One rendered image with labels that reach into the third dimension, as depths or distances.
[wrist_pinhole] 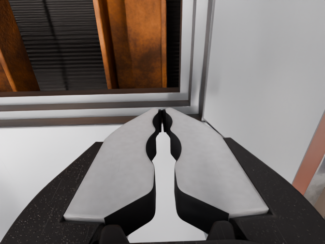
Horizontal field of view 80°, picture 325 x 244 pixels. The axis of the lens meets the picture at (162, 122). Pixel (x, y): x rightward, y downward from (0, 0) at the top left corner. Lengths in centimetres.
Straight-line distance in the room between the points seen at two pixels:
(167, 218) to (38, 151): 14
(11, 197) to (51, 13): 34
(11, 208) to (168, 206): 15
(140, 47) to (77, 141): 18
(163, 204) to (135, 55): 20
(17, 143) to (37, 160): 2
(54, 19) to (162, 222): 40
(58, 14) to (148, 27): 22
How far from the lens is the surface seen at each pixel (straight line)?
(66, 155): 18
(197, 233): 25
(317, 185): 57
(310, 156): 25
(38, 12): 48
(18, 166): 20
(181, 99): 16
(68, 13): 46
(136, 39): 30
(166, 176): 18
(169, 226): 24
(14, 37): 34
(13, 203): 24
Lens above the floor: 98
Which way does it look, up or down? 60 degrees down
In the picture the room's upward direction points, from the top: 177 degrees clockwise
